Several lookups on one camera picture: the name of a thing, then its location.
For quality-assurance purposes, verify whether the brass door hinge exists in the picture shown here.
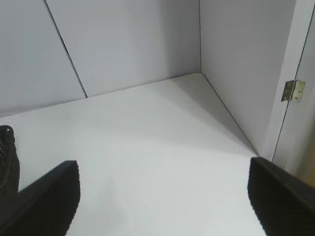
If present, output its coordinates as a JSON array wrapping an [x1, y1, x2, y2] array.
[[281, 79, 307, 103]]

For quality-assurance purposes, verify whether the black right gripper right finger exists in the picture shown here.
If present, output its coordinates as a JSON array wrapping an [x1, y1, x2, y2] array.
[[246, 157, 315, 236]]

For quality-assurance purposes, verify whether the dark brown woven basket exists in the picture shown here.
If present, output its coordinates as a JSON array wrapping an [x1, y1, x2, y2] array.
[[0, 125, 21, 195]]

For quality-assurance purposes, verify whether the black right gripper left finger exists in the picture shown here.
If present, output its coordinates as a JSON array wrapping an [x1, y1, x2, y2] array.
[[0, 160, 82, 236]]

